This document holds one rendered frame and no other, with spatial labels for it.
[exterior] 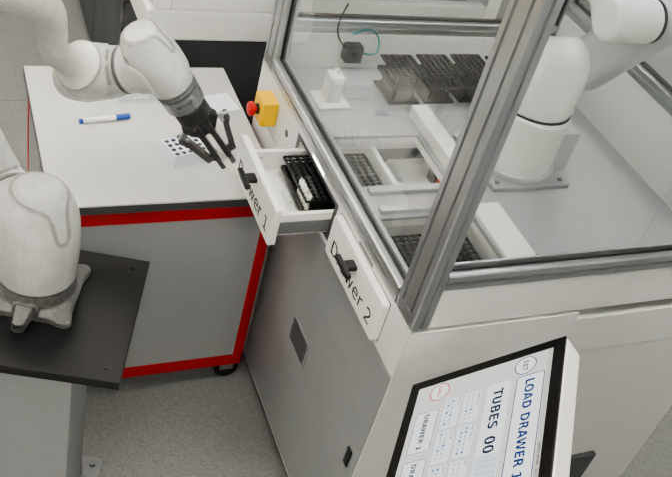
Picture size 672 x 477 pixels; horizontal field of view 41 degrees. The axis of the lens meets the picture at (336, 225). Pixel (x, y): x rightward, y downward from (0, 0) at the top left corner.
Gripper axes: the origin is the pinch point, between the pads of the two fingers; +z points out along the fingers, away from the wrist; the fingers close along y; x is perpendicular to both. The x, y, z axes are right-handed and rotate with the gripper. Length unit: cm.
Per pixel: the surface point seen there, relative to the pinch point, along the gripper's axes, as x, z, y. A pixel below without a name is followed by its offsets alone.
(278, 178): 8.0, 18.8, 7.1
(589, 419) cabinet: -54, 88, 47
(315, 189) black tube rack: -4.6, 16.1, 14.2
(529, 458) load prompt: -99, -9, 25
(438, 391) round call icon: -75, 5, 18
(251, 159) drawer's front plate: 4.9, 6.3, 4.4
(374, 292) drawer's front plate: -41.5, 14.3, 15.4
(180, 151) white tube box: 25.7, 10.3, -11.9
